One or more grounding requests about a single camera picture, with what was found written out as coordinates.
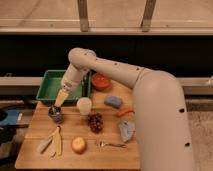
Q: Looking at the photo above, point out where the blue plastic cup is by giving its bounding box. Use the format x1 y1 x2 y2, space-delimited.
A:
48 106 63 123

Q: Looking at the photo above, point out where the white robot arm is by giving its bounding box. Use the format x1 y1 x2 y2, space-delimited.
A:
55 48 196 171

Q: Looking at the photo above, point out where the green plastic tray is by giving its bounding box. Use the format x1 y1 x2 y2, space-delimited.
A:
36 70 91 104

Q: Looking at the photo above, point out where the white plastic cup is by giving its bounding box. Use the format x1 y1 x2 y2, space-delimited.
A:
77 97 92 115

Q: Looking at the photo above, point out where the red bowl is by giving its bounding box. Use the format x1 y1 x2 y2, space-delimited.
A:
91 73 111 90

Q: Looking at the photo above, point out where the dark grape bunch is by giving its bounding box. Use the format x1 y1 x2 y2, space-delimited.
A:
87 113 103 133

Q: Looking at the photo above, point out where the blue sponge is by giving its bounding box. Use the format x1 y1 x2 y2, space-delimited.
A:
104 95 122 109

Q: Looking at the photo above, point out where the yellow apple toy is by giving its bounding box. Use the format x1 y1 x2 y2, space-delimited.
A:
71 137 87 154

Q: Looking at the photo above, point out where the blue object at left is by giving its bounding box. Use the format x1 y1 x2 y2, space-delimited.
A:
0 109 22 126

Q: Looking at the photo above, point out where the orange carrot toy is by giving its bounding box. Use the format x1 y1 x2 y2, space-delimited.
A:
116 108 134 117

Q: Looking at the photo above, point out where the metal fork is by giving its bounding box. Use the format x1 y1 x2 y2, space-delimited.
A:
96 141 126 148

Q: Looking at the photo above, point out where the grey blue cloth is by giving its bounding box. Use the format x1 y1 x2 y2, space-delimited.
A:
119 120 135 142

